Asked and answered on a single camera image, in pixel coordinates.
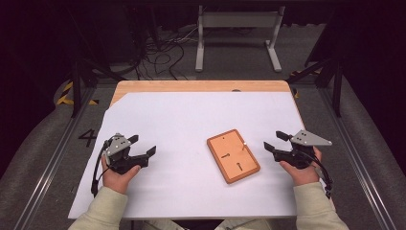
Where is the black metal stand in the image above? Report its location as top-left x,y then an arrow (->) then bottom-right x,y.
285,57 -> 344,119
68,57 -> 125,119

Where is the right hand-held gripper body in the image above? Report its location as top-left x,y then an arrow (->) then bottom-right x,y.
272,128 -> 333,171

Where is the white metal stand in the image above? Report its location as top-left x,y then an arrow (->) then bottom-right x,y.
194,4 -> 286,73

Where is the person's right hand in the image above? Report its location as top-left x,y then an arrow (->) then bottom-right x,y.
279,146 -> 324,188

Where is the person's left hand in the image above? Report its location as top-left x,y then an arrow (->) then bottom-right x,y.
101,154 -> 142,196

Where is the white paper sheet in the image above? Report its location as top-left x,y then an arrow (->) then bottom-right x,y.
67,91 -> 334,220

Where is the wooden picture frame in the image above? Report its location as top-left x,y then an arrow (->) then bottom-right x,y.
206,128 -> 261,185

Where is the aluminium floor rail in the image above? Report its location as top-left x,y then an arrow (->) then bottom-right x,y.
319,87 -> 398,230
12,85 -> 97,230

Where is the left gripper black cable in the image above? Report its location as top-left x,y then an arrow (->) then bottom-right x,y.
90,138 -> 113,197

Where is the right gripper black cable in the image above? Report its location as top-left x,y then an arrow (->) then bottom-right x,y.
303,149 -> 334,199

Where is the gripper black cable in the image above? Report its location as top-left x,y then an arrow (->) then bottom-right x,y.
90,138 -> 113,197
303,149 -> 334,199

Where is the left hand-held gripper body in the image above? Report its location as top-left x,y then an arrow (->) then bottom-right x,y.
104,132 -> 149,175

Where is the tangle of floor cables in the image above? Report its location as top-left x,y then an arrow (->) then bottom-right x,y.
135,27 -> 205,81

